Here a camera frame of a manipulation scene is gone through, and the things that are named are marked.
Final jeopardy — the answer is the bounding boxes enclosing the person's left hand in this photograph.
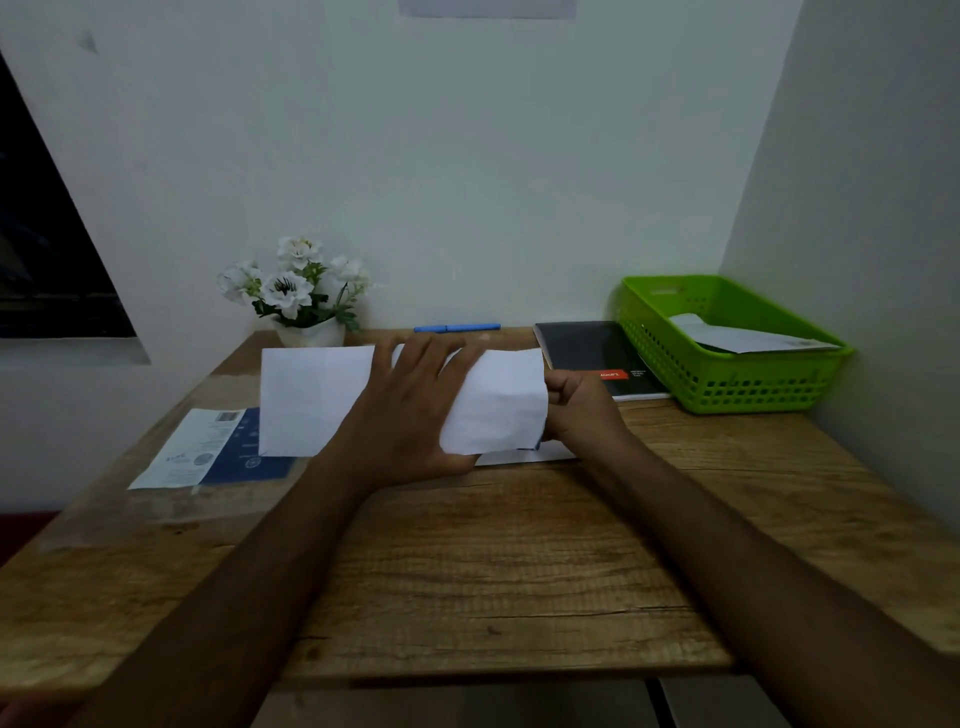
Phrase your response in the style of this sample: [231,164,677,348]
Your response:
[318,333,493,496]

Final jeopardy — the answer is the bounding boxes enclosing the person's right hand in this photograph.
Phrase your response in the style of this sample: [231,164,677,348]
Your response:
[541,367,639,466]

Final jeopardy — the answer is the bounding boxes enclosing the white printed document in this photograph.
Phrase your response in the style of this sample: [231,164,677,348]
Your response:
[474,439,577,468]

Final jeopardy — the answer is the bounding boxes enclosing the green plastic basket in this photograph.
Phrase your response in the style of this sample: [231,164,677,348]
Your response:
[616,275,856,416]

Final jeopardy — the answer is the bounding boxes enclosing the person's left forearm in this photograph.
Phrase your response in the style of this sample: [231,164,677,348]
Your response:
[67,457,376,728]

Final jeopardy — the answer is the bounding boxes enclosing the person's right forearm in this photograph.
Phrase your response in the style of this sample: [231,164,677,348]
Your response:
[592,434,960,728]

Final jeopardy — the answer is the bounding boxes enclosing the black notebook with red label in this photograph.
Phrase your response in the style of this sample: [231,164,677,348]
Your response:
[533,320,671,403]

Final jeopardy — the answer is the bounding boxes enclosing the white potted artificial flowers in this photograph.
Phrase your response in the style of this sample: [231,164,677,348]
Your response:
[217,236,374,349]

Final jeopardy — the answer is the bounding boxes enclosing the blue and white leaflet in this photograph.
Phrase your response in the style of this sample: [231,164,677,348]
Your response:
[127,407,298,493]

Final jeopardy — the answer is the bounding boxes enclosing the clear plastic sheet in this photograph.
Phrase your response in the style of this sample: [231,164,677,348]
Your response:
[37,372,316,553]

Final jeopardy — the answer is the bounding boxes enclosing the black table leg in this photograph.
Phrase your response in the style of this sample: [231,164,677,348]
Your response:
[644,678,676,728]

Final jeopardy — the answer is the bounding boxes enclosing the dark red carpet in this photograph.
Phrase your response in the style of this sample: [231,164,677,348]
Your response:
[0,512,61,568]

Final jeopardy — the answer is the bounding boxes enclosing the dark window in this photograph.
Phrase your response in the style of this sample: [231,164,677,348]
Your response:
[0,52,138,339]

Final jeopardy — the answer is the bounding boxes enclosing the white paper wall notice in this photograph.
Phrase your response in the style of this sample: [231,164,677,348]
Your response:
[397,0,579,21]

